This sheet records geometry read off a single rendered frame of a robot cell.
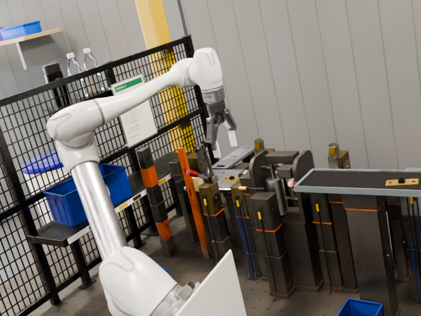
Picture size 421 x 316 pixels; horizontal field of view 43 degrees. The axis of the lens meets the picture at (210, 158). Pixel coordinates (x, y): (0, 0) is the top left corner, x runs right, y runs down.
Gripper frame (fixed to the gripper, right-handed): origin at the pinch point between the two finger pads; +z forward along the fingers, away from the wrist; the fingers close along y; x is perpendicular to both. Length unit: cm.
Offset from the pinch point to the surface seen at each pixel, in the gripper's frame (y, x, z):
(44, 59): -119, -250, -37
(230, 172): -7.7, -5.6, 13.7
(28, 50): -105, -248, -47
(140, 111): -13, -54, -15
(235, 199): 23.1, 16.7, 11.1
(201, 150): 17.2, 1.4, -6.0
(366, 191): 40, 73, -2
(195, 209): 16.2, -9.8, 20.2
